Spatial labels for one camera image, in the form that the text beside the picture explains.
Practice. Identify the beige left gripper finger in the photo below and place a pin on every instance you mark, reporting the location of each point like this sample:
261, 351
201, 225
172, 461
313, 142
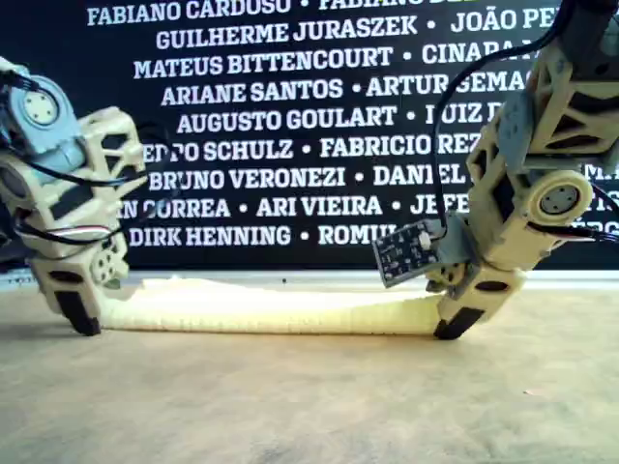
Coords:
79, 316

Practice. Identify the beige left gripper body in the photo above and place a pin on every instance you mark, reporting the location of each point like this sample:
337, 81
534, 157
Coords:
67, 253

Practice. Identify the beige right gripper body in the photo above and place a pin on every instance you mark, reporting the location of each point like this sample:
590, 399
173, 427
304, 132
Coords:
486, 241

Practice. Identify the beige right gripper finger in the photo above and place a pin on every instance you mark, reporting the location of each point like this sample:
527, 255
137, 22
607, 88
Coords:
479, 304

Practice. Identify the yellow cloth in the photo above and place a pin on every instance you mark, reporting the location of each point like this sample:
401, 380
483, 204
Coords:
266, 314

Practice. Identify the black banner with white names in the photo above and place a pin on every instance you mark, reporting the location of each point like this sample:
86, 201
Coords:
309, 256

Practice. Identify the fabric table cover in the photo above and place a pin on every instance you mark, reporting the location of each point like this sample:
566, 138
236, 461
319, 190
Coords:
309, 411

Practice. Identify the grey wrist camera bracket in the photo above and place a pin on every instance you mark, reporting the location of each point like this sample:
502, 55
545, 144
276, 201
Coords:
457, 241

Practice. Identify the aluminium profile frame rail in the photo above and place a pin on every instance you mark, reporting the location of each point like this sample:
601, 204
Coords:
338, 278

